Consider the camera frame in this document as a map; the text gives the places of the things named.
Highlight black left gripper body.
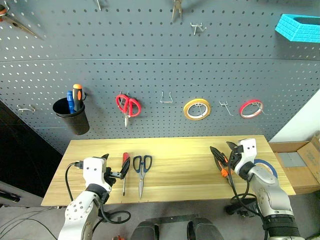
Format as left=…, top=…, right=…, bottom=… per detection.
left=103, top=166, right=124, bottom=187

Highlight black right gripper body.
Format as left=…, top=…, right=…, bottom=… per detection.
left=226, top=146, right=244, bottom=176

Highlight orange and black pliers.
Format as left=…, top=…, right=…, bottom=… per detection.
left=216, top=158, right=235, bottom=188

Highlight red handled screwdriver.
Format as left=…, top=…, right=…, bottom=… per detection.
left=121, top=152, right=131, bottom=197

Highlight blue handled scissors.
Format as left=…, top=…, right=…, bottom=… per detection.
left=132, top=154, right=153, bottom=200

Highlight blue tape roll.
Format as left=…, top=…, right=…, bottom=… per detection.
left=253, top=158, right=279, bottom=180

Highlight grey pegboard wall panel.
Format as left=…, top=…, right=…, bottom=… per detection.
left=0, top=0, right=320, bottom=156

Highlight silver double-prong peg hook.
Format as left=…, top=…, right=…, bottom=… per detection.
left=252, top=101, right=267, bottom=116
left=194, top=102, right=205, bottom=118
left=219, top=100, right=235, bottom=117

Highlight red tape roll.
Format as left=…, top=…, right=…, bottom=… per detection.
left=239, top=99, right=264, bottom=120

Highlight black table leg base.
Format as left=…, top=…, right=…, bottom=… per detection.
left=225, top=198, right=261, bottom=219

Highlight black pegboard cup holder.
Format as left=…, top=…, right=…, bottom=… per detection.
left=52, top=97, right=90, bottom=136

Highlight yellow tape roll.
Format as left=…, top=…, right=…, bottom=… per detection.
left=183, top=97, right=212, bottom=122

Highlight dark rounded shape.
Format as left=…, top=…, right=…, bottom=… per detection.
left=131, top=219, right=161, bottom=240
left=186, top=216, right=225, bottom=240

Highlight orange and black screwdriver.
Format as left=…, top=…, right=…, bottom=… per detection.
left=71, top=83, right=84, bottom=111

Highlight black metal bar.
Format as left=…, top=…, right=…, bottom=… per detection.
left=146, top=214, right=199, bottom=225

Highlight brown cardboard box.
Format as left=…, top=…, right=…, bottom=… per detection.
left=269, top=132, right=320, bottom=196

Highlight black side cabinet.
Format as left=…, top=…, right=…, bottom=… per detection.
left=0, top=99, right=65, bottom=201

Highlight silver short peg hook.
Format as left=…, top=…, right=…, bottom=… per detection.
left=189, top=21, right=207, bottom=37

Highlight cyan plastic storage bin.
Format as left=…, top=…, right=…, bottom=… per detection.
left=274, top=13, right=320, bottom=44

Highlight silver needle-nose pliers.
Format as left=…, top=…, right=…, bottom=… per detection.
left=171, top=0, right=184, bottom=23

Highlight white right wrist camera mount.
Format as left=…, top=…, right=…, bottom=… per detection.
left=234, top=138, right=258, bottom=173

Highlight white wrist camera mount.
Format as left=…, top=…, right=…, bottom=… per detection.
left=82, top=156, right=112, bottom=192
left=234, top=138, right=258, bottom=173

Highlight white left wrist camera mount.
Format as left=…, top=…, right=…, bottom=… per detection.
left=82, top=156, right=112, bottom=192

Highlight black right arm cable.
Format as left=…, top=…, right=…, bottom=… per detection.
left=226, top=159, right=262, bottom=220

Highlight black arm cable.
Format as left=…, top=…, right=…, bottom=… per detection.
left=226, top=159, right=262, bottom=220
left=64, top=161, right=132, bottom=225

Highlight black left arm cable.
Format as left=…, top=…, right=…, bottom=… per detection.
left=64, top=161, right=132, bottom=225

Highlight red handled scissors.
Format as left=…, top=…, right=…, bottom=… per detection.
left=115, top=93, right=142, bottom=129

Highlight blue handled screwdriver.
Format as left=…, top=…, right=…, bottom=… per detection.
left=66, top=90, right=75, bottom=114

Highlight silver wire loop holder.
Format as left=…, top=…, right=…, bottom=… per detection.
left=159, top=91, right=174, bottom=104

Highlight silver flat wire hook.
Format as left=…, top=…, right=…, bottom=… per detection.
left=16, top=104, right=37, bottom=113

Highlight thin black floor cable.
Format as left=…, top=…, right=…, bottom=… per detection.
left=0, top=208, right=59, bottom=240

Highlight black cylindrical handle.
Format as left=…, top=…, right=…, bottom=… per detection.
left=0, top=189, right=21, bottom=204

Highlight orange handled long-nose pliers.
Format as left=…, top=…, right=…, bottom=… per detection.
left=0, top=4, right=45, bottom=41

